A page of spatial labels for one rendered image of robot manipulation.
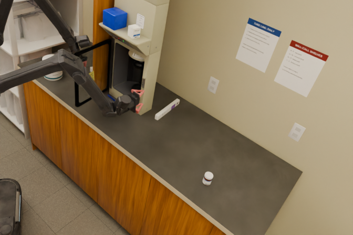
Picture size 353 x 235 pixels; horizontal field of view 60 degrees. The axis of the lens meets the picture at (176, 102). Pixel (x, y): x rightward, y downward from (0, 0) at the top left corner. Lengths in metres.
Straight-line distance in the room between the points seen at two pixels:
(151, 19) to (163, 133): 0.73
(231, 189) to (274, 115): 0.56
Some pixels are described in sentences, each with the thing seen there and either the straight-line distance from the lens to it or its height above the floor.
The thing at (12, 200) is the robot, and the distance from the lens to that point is 2.59.
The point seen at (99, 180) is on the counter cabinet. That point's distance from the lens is 2.42.
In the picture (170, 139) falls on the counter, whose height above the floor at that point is 0.94.
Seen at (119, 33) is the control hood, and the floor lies 1.51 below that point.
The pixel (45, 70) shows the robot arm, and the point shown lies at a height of 1.56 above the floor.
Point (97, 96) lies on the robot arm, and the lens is 1.57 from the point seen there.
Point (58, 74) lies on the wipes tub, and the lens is 2.40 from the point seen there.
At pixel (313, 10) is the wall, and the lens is 1.79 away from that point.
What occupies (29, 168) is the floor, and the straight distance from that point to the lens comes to 3.08.
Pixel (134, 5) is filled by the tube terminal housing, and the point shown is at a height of 1.66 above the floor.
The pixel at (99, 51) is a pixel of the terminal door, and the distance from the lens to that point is 1.99.
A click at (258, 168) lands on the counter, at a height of 0.94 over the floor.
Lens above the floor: 2.30
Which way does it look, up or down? 36 degrees down
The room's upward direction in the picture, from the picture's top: 13 degrees clockwise
